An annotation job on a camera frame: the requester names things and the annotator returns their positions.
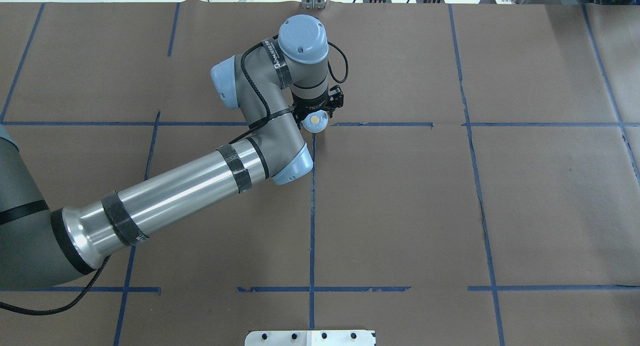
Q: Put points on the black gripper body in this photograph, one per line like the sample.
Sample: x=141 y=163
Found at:
x=308 y=108

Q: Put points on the blue and cream bell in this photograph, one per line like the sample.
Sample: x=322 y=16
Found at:
x=316 y=122

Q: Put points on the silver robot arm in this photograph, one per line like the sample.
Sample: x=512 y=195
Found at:
x=280 y=85

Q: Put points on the brown paper table cover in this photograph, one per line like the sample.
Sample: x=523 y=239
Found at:
x=479 y=187

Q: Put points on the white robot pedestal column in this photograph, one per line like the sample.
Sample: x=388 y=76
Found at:
x=312 y=338

